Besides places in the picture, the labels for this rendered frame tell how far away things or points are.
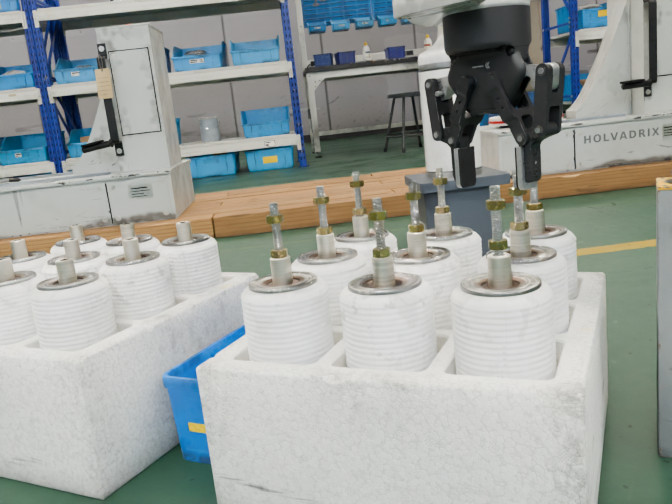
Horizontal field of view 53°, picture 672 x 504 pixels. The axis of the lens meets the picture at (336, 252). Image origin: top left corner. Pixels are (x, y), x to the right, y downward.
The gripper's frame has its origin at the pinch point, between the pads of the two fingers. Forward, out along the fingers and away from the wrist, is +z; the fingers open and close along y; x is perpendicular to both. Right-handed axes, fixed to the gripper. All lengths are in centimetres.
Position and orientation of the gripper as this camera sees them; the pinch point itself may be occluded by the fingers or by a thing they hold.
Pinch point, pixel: (494, 173)
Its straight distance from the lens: 63.9
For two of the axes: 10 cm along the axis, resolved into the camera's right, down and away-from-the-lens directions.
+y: -6.3, -1.0, 7.7
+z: 1.1, 9.7, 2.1
